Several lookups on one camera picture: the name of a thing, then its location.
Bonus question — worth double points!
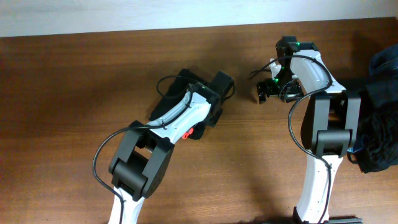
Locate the dark clothes pile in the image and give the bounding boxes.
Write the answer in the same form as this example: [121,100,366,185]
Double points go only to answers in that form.
[348,44,397,174]

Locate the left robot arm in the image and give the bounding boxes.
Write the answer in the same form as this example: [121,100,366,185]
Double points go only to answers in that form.
[108,69,234,223]

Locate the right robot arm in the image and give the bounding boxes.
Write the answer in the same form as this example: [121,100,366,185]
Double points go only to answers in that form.
[256,36,362,223]

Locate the black leggings red waistband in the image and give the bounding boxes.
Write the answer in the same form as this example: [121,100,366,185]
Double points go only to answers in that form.
[147,69,211,144]

